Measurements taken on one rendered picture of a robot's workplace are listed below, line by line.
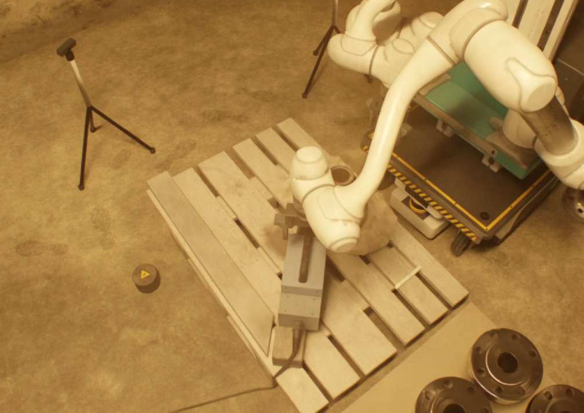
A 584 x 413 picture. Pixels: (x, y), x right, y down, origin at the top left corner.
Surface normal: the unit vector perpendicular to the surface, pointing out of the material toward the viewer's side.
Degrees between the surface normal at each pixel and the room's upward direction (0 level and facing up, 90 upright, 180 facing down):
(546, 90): 86
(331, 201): 38
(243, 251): 0
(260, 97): 0
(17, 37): 90
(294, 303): 0
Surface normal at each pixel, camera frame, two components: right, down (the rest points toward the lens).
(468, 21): -0.66, -0.37
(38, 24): 0.58, 0.64
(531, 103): 0.34, 0.66
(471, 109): 0.00, -0.62
